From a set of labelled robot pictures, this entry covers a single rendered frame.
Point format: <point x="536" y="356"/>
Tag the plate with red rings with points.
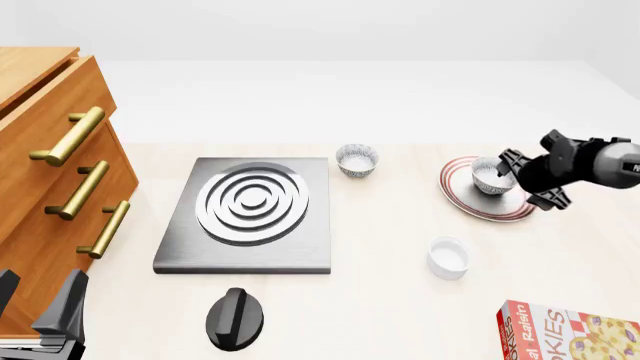
<point x="480" y="204"/>

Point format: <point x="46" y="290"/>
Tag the patterned bowl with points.
<point x="487" y="180"/>
<point x="356" y="162"/>

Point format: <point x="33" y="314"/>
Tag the wooden cabinet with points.
<point x="30" y="60"/>

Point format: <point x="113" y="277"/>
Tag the small white ramekin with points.
<point x="448" y="259"/>

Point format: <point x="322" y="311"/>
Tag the flat stove plate with rings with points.
<point x="250" y="240"/>

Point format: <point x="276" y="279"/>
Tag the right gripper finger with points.
<point x="502" y="169"/>

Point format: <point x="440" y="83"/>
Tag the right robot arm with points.
<point x="612" y="165"/>

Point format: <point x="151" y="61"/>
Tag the red cookies box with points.
<point x="550" y="333"/>

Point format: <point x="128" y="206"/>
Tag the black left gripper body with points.
<point x="40" y="348"/>

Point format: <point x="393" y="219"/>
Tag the round black stove knob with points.
<point x="234" y="322"/>

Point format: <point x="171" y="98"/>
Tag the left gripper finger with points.
<point x="7" y="288"/>
<point x="65" y="311"/>

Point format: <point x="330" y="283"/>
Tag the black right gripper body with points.
<point x="552" y="198"/>

